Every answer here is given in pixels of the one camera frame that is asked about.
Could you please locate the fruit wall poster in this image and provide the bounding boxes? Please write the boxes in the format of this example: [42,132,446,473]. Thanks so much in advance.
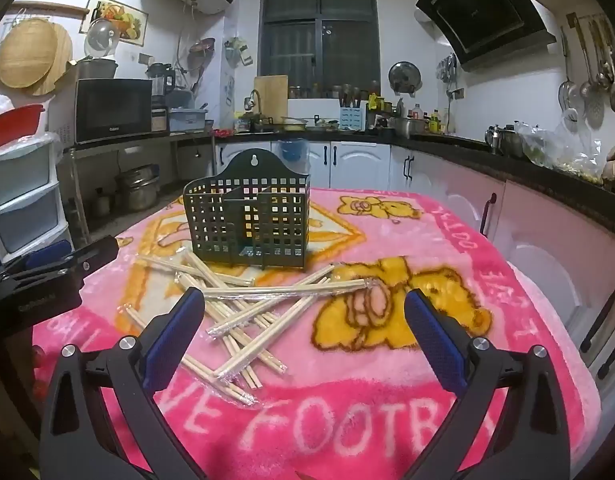
[84,0,149,41]

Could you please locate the steel pot lid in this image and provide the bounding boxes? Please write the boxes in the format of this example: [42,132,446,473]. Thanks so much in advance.
[388,61,421,96]

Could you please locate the dark green perforated utensil holder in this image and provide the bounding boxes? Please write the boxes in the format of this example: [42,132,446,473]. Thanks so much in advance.
[183,149,311,272]

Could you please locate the stack of steel pots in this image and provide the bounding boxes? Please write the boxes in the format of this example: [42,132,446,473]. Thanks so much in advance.
[114,164,162,212]

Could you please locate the light blue plastic box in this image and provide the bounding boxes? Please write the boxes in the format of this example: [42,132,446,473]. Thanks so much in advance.
[167,106,208,133]

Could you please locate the clear plastic bag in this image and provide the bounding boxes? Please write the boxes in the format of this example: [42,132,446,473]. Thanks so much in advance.
[515,120,603,183]

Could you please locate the pink printed blanket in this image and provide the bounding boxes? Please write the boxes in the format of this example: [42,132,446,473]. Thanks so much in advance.
[32,186,603,480]

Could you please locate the metal kitchen shelf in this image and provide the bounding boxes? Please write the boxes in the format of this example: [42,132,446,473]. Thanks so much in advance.
[57,130,219,248]

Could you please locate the wooden wall rail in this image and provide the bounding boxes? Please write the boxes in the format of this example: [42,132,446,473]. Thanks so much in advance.
[10,2,84,16]

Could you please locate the white plastic drawer unit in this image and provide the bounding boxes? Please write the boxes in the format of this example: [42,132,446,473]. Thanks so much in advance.
[0,130,74,266]

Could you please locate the cluster of condiment bottles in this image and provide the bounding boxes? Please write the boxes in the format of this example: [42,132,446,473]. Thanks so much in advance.
[411,104,453,134]

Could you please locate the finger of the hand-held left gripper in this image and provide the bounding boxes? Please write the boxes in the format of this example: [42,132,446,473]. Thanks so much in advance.
[0,237,120,287]
[4,241,72,274]

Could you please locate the row of jars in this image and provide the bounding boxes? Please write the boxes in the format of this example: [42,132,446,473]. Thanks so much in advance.
[287,81,383,100]

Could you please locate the glass pot lid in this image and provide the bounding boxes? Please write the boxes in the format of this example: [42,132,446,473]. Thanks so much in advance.
[86,17,121,59]

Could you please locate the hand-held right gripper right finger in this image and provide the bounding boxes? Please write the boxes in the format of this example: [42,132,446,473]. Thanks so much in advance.
[403,287,571,480]

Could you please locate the hanging dark pan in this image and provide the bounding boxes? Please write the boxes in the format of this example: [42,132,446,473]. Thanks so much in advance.
[188,37,215,73]

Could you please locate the steel cooking pot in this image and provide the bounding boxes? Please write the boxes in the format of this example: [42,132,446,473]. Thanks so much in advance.
[393,116,429,139]

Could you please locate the light blue knife block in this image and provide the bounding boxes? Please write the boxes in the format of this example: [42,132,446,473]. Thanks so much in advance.
[339,86,364,132]

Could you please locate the wooden cutting board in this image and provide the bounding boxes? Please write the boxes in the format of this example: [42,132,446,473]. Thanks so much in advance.
[254,75,289,123]

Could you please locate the small hanging steel utensils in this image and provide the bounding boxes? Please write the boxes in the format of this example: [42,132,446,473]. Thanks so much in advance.
[436,54,457,87]

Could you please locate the round bamboo tray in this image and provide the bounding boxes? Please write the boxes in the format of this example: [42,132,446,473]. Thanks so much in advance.
[0,17,59,92]

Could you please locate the red plastic basin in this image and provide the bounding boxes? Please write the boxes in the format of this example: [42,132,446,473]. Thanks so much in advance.
[0,104,45,147]

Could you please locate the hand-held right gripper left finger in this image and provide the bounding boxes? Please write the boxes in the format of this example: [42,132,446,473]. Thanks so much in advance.
[40,287,208,480]

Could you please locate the steel lidded pot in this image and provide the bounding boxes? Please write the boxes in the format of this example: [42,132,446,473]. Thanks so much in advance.
[500,127,525,158]

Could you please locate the group of chopsticks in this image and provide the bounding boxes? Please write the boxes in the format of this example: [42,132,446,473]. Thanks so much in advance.
[118,250,383,407]

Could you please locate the row of hanging ladles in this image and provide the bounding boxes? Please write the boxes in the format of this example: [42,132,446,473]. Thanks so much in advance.
[557,12,615,128]

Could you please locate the dark framed window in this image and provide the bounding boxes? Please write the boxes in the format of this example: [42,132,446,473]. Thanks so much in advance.
[258,0,379,98]

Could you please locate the black range hood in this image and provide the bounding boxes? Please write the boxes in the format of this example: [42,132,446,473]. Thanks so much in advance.
[415,0,558,66]

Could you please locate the round wooden board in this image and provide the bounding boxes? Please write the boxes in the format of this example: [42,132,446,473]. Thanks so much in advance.
[27,22,74,97]

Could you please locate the black microwave oven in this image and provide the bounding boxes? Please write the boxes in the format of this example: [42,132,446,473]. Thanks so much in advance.
[74,77,154,146]

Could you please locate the grey pot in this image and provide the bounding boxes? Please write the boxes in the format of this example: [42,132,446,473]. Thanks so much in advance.
[76,58,119,81]

